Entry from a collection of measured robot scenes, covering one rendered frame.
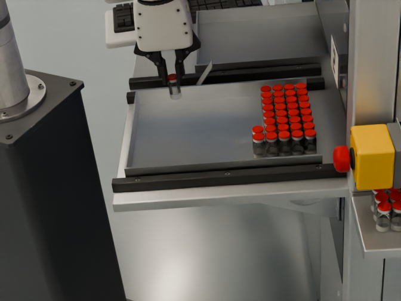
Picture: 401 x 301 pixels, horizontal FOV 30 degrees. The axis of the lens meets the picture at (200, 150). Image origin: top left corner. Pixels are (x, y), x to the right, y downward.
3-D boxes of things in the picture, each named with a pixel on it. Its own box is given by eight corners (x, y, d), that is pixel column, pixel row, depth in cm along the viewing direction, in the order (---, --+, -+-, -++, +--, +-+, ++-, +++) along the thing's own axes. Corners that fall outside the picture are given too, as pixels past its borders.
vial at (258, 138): (265, 153, 134) (264, 131, 132) (266, 160, 133) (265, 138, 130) (253, 153, 134) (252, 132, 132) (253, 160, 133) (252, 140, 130)
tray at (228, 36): (341, 12, 177) (341, -1, 175) (358, 67, 156) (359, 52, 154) (197, 24, 179) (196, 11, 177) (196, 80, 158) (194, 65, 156)
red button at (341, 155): (356, 160, 115) (357, 139, 113) (360, 176, 112) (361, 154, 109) (331, 162, 115) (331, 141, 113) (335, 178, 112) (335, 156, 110)
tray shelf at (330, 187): (338, 11, 182) (338, 3, 181) (396, 193, 125) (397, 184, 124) (142, 26, 185) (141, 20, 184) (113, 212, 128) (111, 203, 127)
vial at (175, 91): (182, 93, 143) (178, 74, 140) (181, 99, 141) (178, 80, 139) (170, 94, 143) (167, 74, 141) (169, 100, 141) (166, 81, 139)
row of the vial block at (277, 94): (283, 103, 147) (283, 83, 144) (291, 158, 132) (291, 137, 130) (272, 104, 147) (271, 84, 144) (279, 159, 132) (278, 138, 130)
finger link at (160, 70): (162, 45, 137) (168, 76, 141) (145, 46, 138) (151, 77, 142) (161, 53, 135) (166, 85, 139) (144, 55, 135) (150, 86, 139)
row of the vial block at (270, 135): (272, 104, 147) (271, 84, 144) (278, 159, 132) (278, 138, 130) (261, 105, 147) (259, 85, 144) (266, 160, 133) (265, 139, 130)
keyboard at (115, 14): (255, -9, 209) (255, -18, 207) (265, 12, 197) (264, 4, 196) (113, 11, 207) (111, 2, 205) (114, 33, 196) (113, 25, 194)
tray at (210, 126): (306, 92, 150) (306, 76, 148) (322, 171, 129) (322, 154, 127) (138, 104, 152) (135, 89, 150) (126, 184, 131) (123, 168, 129)
